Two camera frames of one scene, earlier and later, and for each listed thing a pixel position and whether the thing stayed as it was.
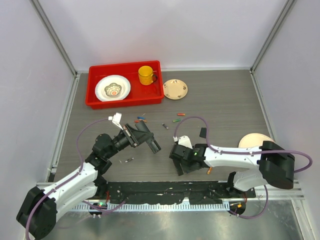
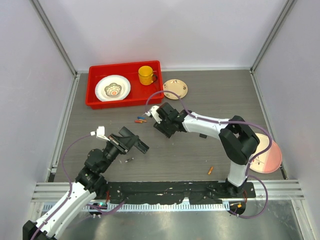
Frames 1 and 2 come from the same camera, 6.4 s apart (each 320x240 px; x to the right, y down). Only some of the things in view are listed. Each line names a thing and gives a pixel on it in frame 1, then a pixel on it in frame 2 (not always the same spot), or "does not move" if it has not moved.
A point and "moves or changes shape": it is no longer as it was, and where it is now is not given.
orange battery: [210, 169] does not move
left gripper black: [135, 137] to [124, 144]
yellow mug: [146, 75] does not move
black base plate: [170, 192] does not move
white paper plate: [112, 88] does not move
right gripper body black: [186, 168] to [164, 127]
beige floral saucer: [175, 89] does not move
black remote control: [142, 126] moves or changes shape
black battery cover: [203, 133] does not move
